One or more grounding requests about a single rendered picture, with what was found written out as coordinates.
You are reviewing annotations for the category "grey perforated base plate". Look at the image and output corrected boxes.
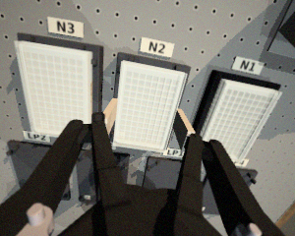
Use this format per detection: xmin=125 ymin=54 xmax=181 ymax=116
xmin=0 ymin=0 xmax=295 ymax=224

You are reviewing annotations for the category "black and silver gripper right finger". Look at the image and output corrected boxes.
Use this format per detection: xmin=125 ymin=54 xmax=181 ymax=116
xmin=169 ymin=109 xmax=285 ymax=236

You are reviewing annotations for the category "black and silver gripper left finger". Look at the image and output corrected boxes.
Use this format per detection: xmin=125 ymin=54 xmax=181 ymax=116
xmin=0 ymin=98 xmax=140 ymax=236

